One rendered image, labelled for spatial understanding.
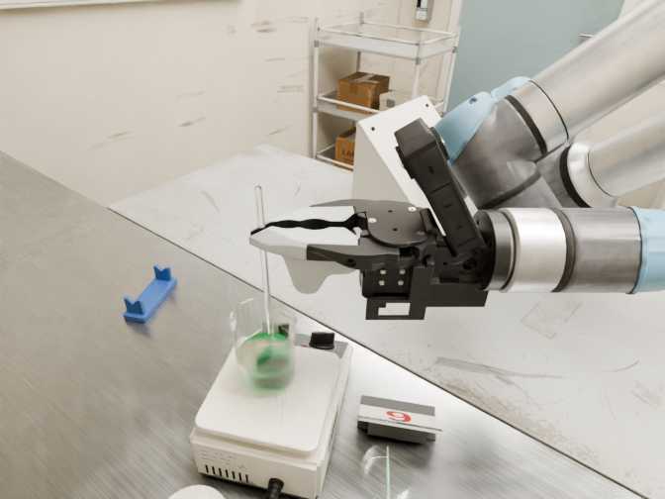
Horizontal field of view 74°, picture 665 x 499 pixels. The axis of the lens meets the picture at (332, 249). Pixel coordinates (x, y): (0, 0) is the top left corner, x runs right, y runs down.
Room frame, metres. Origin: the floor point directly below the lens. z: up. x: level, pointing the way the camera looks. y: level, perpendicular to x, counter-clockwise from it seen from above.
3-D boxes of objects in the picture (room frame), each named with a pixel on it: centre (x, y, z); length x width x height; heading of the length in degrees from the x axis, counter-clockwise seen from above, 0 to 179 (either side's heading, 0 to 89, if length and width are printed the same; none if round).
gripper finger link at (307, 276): (0.30, 0.02, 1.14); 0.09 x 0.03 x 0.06; 94
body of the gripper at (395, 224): (0.32, -0.08, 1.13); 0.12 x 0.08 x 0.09; 93
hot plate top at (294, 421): (0.29, 0.05, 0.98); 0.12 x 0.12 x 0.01; 80
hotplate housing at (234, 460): (0.31, 0.05, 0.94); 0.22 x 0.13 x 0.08; 170
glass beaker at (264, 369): (0.30, 0.06, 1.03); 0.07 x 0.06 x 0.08; 42
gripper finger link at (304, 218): (0.33, 0.02, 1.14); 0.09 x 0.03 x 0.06; 92
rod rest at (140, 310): (0.51, 0.27, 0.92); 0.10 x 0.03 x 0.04; 170
